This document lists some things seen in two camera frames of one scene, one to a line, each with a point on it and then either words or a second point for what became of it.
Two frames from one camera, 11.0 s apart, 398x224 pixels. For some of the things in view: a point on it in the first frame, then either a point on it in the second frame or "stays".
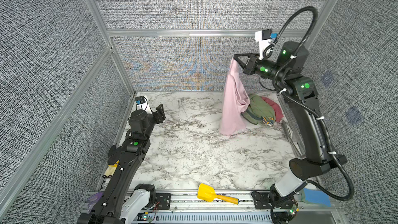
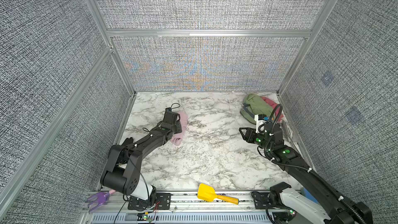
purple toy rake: x=92 y=199 stays
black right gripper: x=250 y=65 to x=244 y=136
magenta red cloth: x=278 y=111 stays
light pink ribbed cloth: x=236 y=102 to x=176 y=138
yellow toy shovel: x=208 y=193 stays
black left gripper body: x=154 y=119 to x=176 y=128
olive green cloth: x=258 y=109 stays
